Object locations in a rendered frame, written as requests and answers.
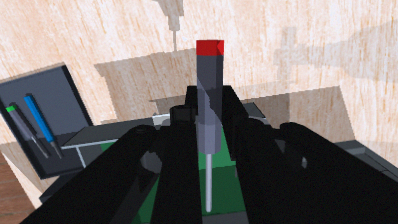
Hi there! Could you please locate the grey screwdriver with green band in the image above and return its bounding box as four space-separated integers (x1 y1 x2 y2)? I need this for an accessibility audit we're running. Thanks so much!
6 105 48 158

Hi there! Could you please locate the hex screwdriver with red band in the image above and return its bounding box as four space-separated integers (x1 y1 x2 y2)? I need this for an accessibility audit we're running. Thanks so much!
196 40 224 212

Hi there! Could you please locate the blue-handled tool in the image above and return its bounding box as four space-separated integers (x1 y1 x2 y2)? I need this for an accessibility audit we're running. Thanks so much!
24 95 62 159

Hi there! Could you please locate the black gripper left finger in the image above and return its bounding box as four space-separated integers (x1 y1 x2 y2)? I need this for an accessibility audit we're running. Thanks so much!
19 86 203 224

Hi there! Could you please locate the grey tool chest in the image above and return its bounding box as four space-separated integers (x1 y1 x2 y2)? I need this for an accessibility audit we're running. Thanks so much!
61 102 398 224

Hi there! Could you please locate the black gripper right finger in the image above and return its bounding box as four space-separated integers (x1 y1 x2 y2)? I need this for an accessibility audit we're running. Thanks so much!
221 85 398 224

